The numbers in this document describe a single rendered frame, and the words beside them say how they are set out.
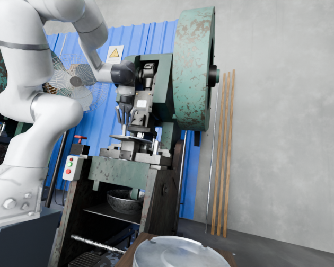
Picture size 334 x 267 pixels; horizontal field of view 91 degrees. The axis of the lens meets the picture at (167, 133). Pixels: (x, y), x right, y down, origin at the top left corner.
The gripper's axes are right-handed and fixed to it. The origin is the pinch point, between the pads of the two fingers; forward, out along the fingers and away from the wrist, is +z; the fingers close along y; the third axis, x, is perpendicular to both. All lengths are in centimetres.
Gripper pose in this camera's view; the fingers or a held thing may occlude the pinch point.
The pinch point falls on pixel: (124, 130)
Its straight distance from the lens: 101.2
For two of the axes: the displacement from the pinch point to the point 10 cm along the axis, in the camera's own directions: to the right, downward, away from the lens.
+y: 9.9, 1.2, -0.4
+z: -1.1, 9.7, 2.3
